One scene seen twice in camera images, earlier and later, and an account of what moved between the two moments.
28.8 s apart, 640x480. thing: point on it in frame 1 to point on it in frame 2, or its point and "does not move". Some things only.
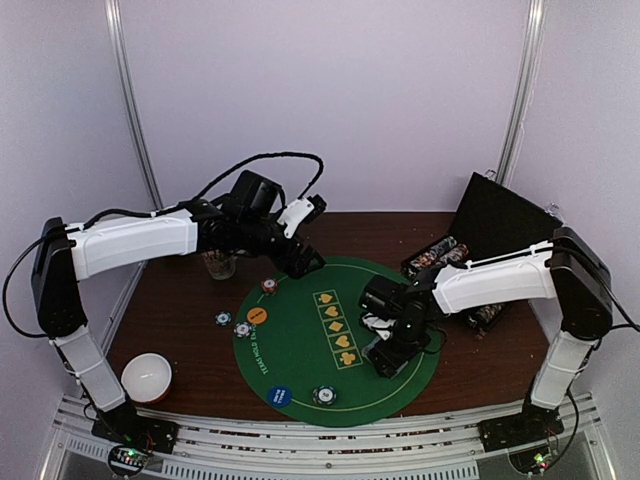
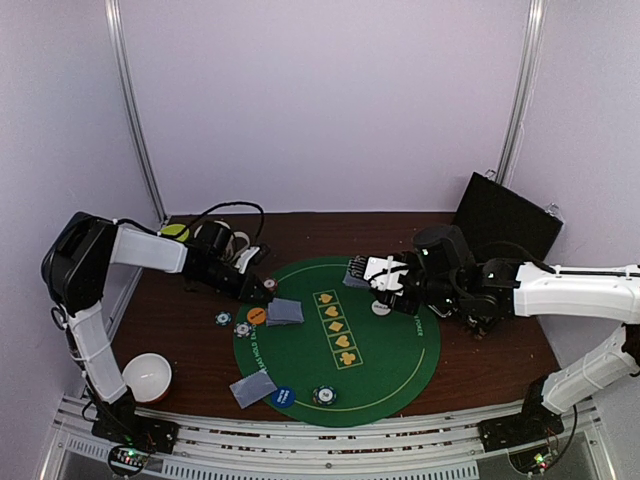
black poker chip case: [490, 219] does not move
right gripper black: [388, 357] to [367, 272]
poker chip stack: [269, 286] does not move
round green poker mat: [299, 345] does not move
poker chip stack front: [325, 395] does not move
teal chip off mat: [223, 318] does not move
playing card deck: [365, 349] to [355, 282]
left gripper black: [298, 268] to [245, 289]
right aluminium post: [524, 89] does not move
